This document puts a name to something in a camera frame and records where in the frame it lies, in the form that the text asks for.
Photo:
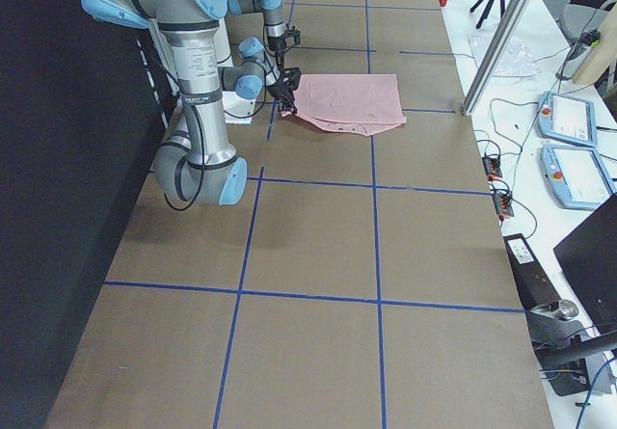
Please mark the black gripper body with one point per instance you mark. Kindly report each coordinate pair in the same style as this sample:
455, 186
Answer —
282, 93
279, 46

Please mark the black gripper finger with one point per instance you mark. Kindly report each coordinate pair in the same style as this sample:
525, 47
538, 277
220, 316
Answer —
287, 106
280, 61

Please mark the pink Snoopy t-shirt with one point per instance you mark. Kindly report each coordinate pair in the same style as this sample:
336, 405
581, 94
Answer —
363, 104

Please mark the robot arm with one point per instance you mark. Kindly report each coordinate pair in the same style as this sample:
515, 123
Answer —
276, 30
198, 163

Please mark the brown paper table cover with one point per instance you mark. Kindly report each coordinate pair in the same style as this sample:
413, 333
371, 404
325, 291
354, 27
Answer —
360, 283

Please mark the left orange-port usb hub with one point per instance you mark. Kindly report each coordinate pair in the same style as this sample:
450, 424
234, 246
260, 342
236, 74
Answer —
491, 165

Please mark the clear plastic bag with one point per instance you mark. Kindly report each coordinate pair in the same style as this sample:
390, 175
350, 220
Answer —
515, 61

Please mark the upper blue teach pendant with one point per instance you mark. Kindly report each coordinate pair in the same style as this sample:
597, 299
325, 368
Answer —
567, 119

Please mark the blue teach pendant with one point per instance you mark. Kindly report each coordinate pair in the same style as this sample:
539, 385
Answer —
567, 119
577, 176

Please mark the lower blue teach pendant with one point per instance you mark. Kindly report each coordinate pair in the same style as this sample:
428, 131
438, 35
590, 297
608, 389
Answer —
577, 176

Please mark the dark grey box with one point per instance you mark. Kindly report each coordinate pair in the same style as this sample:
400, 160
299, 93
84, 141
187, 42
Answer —
533, 284

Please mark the black monitor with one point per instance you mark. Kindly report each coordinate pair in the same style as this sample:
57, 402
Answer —
587, 257

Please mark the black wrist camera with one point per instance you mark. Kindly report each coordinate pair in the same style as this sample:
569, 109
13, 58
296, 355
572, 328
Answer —
291, 77
292, 33

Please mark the black camera tripod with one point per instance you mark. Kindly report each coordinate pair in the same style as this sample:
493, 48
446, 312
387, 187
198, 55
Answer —
487, 9

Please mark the aluminium frame post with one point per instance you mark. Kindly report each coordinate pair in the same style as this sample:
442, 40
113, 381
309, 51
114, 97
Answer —
510, 16

